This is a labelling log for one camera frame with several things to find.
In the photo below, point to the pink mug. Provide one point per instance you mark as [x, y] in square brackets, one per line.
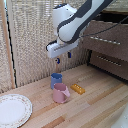
[60, 93]

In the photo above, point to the blue cup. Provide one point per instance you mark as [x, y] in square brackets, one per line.
[56, 80]

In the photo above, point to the wooden screen post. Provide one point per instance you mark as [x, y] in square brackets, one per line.
[59, 68]
[7, 43]

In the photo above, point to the pale grey rounded object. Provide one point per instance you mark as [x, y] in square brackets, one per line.
[120, 118]

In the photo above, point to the wide bamboo screen panel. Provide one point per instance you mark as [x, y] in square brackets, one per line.
[30, 40]

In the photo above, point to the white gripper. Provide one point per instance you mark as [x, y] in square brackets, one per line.
[61, 49]

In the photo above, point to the white floral rim plate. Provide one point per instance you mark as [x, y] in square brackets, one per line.
[13, 110]

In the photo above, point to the dark drawer cabinet frame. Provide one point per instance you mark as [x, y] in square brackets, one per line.
[88, 61]

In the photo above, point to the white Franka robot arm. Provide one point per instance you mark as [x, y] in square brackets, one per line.
[71, 23]

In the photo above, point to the yellow rectangular block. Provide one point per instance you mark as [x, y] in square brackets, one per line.
[77, 88]

